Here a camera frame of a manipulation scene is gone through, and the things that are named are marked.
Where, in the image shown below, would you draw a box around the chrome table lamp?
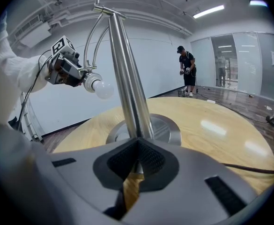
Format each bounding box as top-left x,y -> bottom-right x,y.
82,0 -> 182,175

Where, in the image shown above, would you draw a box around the black floor cable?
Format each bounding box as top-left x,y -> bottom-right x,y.
196,87 -> 274,126

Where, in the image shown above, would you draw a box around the frosted glass partition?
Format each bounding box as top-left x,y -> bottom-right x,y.
190,31 -> 274,102

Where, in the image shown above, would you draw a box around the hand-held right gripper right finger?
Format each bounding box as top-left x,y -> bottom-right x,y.
126,136 -> 260,225

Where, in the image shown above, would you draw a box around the aluminium step ladder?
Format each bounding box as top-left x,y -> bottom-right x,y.
21,92 -> 44,143

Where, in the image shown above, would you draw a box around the white ceiling air conditioner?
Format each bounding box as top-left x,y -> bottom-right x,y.
14,15 -> 52,48

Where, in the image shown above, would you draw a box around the person's white jacket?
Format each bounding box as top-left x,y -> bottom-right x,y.
0,55 -> 25,129

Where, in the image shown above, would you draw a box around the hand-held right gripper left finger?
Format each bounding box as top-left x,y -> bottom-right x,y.
32,136 -> 140,225

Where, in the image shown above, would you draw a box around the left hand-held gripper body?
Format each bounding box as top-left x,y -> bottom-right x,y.
45,35 -> 80,84

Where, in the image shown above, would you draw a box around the round wooden table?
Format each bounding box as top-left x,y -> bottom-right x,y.
52,97 -> 274,210

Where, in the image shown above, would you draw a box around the black lamp cable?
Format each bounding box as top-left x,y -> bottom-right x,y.
221,162 -> 274,175

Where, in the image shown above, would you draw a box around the person's left forearm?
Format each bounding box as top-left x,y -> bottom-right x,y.
0,28 -> 51,94

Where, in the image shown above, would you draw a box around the white ceiling pipes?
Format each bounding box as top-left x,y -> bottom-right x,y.
43,0 -> 194,36

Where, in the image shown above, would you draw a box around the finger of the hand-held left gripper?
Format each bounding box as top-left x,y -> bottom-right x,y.
61,57 -> 84,79

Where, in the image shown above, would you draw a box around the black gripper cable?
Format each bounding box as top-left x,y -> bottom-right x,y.
17,51 -> 53,132

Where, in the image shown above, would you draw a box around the long ceiling light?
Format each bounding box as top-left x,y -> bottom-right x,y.
193,4 -> 225,19
249,0 -> 268,8

